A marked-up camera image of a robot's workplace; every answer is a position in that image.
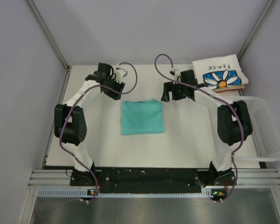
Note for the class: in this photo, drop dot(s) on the light blue cable duct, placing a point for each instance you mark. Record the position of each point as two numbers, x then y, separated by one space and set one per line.
86 192

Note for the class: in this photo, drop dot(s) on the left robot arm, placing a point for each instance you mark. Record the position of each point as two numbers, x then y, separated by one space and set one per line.
69 118

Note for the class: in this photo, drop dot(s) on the teal t shirt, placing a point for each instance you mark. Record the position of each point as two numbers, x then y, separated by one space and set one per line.
142 117

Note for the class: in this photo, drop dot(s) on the folded red t shirt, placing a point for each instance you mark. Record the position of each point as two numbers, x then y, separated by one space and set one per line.
230 88

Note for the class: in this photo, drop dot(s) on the left aluminium frame post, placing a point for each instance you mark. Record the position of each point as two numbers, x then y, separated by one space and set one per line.
47 33

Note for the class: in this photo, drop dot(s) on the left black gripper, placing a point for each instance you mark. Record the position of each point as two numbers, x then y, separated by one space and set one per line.
119 87

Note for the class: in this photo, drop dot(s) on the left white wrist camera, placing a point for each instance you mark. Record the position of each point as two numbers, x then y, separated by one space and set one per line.
120 73

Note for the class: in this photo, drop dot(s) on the aluminium frame post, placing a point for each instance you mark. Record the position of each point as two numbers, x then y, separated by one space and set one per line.
256 27
47 33

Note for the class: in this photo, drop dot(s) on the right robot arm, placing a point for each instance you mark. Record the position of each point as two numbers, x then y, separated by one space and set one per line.
233 123

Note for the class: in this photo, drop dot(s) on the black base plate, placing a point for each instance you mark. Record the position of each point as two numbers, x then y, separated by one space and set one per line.
151 180

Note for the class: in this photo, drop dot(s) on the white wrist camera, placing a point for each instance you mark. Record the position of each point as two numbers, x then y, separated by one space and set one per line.
176 74
120 73

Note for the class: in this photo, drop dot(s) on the white plastic basket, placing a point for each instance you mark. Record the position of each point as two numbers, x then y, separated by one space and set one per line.
263 145

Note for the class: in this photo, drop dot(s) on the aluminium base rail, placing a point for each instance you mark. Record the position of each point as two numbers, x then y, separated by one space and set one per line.
247 178

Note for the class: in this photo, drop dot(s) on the right aluminium frame post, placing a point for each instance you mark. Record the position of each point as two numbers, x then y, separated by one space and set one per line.
256 27

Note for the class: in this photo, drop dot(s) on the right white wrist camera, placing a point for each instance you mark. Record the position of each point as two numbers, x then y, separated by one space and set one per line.
176 74

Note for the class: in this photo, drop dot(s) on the folded white daisy t shirt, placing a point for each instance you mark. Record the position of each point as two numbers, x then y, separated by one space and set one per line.
219 72

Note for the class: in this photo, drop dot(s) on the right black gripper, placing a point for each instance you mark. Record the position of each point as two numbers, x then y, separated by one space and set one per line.
168 87

